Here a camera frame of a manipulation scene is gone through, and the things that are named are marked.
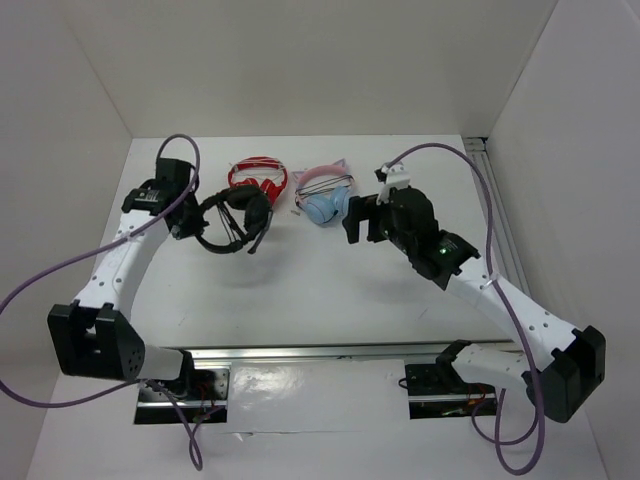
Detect black headset cable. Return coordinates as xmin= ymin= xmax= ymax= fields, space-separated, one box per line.
xmin=217 ymin=204 xmax=249 ymax=246

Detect black headset with microphone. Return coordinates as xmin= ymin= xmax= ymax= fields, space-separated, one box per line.
xmin=196 ymin=186 xmax=273 ymax=255

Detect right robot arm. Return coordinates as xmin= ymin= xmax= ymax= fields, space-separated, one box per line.
xmin=342 ymin=187 xmax=606 ymax=423

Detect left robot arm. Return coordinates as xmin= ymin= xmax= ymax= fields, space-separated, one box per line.
xmin=47 ymin=158 xmax=204 ymax=399

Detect pink and blue cat headphones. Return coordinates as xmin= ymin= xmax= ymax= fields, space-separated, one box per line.
xmin=292 ymin=159 xmax=355 ymax=225

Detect red headphones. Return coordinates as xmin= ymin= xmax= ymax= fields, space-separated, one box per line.
xmin=227 ymin=156 xmax=289 ymax=206

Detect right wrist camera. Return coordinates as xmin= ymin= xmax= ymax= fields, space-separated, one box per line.
xmin=374 ymin=162 xmax=411 ymax=205

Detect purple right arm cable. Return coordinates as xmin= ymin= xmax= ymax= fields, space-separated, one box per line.
xmin=384 ymin=143 xmax=547 ymax=475

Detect aluminium rail at right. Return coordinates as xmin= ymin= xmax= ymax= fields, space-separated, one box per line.
xmin=462 ymin=137 xmax=530 ymax=294

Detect aluminium rail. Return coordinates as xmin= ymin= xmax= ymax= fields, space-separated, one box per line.
xmin=188 ymin=340 xmax=452 ymax=367
xmin=462 ymin=137 xmax=530 ymax=294

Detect aluminium rail at front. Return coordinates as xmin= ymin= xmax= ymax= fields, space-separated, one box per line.
xmin=188 ymin=340 xmax=452 ymax=367

